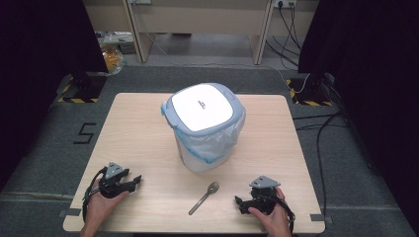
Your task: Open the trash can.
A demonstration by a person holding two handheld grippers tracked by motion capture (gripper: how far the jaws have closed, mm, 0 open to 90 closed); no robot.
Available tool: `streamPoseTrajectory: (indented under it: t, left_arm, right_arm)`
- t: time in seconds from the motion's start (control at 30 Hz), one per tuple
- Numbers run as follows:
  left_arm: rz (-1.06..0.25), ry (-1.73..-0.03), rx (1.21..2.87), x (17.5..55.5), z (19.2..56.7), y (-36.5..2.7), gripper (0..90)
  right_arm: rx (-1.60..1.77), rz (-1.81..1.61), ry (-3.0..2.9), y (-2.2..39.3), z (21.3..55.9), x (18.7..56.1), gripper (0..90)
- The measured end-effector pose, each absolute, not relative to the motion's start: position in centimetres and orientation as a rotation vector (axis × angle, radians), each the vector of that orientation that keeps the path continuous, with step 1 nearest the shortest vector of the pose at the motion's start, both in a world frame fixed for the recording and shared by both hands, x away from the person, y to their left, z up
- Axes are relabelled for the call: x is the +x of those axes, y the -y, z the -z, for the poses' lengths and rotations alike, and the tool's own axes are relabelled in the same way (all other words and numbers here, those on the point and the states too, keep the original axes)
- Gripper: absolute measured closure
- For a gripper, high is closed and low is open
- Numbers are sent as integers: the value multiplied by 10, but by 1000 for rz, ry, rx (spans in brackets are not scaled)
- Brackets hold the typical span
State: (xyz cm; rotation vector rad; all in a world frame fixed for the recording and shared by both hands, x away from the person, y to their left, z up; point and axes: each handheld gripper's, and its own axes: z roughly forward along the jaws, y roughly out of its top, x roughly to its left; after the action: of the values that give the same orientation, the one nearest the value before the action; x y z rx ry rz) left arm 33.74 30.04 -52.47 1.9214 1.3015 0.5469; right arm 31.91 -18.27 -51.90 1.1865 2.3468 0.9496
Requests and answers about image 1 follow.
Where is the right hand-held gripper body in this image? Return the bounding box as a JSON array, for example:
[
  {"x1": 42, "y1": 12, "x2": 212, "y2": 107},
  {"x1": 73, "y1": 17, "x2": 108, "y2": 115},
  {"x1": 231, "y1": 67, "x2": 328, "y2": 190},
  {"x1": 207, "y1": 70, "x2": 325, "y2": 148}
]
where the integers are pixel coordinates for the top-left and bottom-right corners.
[{"x1": 248, "y1": 175, "x2": 282, "y2": 215}]

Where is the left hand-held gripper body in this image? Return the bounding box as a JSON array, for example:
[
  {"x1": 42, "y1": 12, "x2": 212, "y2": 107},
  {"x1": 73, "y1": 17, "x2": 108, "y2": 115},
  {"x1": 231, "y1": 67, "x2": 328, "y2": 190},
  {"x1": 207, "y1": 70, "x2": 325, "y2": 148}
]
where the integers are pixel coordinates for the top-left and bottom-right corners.
[{"x1": 98, "y1": 161, "x2": 133, "y2": 199}]

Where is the metal spoon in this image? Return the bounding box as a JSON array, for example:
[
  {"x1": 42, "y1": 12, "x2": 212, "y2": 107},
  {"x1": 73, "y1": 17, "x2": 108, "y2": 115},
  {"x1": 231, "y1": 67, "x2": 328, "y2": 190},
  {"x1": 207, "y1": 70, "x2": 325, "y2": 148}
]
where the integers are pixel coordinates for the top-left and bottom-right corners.
[{"x1": 188, "y1": 181, "x2": 220, "y2": 216}]

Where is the white trash bin grey lid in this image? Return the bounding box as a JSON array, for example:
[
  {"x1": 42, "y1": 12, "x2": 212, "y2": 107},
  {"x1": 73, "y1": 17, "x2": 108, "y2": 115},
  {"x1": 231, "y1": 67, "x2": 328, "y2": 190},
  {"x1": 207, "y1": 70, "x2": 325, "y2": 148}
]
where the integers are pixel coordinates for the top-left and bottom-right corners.
[{"x1": 160, "y1": 82, "x2": 247, "y2": 174}]

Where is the person's right hand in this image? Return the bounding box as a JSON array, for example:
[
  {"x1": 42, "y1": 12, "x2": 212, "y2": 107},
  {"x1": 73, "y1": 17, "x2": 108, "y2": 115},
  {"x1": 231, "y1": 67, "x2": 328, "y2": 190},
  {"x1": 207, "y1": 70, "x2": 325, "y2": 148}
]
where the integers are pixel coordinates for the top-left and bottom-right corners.
[{"x1": 247, "y1": 187, "x2": 292, "y2": 237}]

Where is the person's left hand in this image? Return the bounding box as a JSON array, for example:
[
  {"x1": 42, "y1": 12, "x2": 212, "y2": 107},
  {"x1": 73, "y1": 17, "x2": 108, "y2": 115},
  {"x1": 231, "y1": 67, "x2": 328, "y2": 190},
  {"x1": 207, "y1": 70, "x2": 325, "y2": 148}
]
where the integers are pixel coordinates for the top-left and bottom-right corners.
[{"x1": 83, "y1": 177, "x2": 130, "y2": 229}]

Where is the black tape floor mark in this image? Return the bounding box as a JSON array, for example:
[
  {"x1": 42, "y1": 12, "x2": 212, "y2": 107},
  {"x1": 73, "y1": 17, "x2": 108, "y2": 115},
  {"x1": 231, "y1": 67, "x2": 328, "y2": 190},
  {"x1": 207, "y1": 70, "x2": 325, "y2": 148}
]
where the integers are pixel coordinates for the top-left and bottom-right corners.
[{"x1": 72, "y1": 121, "x2": 98, "y2": 145}]

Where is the grey tape strip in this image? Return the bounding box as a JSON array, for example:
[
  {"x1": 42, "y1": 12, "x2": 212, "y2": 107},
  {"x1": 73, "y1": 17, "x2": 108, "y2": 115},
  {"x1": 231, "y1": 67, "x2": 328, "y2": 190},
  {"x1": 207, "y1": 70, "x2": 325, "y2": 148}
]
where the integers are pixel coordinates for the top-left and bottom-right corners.
[
  {"x1": 309, "y1": 213, "x2": 334, "y2": 225},
  {"x1": 58, "y1": 207, "x2": 82, "y2": 218}
]

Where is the clear plastic bin liner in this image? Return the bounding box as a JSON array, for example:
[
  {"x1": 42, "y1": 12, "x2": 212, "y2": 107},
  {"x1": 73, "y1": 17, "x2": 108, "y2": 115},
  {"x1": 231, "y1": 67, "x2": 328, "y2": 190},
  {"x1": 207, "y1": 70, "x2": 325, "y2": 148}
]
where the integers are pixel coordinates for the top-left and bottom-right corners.
[{"x1": 172, "y1": 108, "x2": 247, "y2": 165}]

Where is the black stand base striped plate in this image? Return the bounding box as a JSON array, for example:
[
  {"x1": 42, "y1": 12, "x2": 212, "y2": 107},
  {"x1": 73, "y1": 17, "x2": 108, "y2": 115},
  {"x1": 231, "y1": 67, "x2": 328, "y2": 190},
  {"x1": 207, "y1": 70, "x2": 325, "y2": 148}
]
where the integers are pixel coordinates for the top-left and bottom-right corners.
[
  {"x1": 286, "y1": 72, "x2": 334, "y2": 108},
  {"x1": 56, "y1": 72, "x2": 109, "y2": 105}
]

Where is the plastic bag with yellow contents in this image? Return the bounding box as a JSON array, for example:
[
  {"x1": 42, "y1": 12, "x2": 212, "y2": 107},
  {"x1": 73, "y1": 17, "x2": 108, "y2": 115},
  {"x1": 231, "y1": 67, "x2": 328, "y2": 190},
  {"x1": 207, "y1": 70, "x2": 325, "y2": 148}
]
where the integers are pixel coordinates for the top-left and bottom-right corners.
[{"x1": 100, "y1": 43, "x2": 126, "y2": 75}]

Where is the black curtain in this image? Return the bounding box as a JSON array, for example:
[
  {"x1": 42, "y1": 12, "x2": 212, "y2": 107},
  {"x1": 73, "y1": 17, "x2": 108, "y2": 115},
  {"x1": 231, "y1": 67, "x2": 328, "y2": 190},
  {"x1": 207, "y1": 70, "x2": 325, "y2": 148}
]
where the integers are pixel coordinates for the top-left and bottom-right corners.
[
  {"x1": 0, "y1": 0, "x2": 109, "y2": 193},
  {"x1": 297, "y1": 0, "x2": 419, "y2": 235}
]

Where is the clutter of boxes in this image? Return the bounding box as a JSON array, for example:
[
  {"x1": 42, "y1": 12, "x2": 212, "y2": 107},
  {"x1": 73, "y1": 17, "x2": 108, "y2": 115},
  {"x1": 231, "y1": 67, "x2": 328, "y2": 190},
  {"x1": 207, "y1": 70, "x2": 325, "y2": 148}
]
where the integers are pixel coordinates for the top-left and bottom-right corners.
[{"x1": 94, "y1": 31, "x2": 136, "y2": 55}]

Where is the beige desk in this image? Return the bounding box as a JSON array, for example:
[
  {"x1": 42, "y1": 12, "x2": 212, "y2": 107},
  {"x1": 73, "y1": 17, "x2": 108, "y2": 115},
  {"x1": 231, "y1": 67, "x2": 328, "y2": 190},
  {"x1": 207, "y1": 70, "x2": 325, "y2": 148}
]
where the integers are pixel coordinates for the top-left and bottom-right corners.
[{"x1": 82, "y1": 0, "x2": 321, "y2": 66}]

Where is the left hand-held gripper cable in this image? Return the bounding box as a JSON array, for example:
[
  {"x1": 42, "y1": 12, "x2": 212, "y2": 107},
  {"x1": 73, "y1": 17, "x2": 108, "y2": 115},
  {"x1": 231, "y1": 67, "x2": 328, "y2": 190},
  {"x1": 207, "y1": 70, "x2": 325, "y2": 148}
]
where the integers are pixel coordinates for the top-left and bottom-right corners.
[{"x1": 81, "y1": 166, "x2": 109, "y2": 223}]

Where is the hand-held gripper cable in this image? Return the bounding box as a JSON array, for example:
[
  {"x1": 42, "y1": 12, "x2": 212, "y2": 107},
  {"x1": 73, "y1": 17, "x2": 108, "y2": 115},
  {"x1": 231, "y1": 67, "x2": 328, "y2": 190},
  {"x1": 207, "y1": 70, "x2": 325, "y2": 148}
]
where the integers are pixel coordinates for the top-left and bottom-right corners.
[
  {"x1": 256, "y1": 193, "x2": 296, "y2": 234},
  {"x1": 81, "y1": 166, "x2": 109, "y2": 223}
]

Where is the right hand-held gripper cable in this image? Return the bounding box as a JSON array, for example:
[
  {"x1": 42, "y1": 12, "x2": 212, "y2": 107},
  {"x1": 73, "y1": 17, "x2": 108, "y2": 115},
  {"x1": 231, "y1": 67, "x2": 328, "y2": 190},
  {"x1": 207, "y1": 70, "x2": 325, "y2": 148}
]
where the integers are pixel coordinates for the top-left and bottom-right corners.
[{"x1": 256, "y1": 193, "x2": 296, "y2": 234}]

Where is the black floor cable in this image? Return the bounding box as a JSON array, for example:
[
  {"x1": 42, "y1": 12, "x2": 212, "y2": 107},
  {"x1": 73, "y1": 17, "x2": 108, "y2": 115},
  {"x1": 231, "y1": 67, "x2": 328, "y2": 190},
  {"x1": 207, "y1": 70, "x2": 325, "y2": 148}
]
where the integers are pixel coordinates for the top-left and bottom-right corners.
[{"x1": 292, "y1": 111, "x2": 350, "y2": 218}]

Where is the black power cable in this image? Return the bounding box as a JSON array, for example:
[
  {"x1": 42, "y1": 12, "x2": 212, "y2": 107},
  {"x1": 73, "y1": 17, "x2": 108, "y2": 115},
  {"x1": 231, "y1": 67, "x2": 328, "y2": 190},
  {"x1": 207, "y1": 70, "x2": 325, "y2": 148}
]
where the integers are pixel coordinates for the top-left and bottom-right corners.
[{"x1": 265, "y1": 2, "x2": 302, "y2": 68}]

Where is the white wall socket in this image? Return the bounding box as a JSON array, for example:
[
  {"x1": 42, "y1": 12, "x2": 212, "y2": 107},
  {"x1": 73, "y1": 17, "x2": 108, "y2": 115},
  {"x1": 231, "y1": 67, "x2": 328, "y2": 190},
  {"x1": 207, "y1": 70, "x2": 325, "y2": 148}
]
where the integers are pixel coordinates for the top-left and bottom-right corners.
[{"x1": 273, "y1": 0, "x2": 298, "y2": 9}]

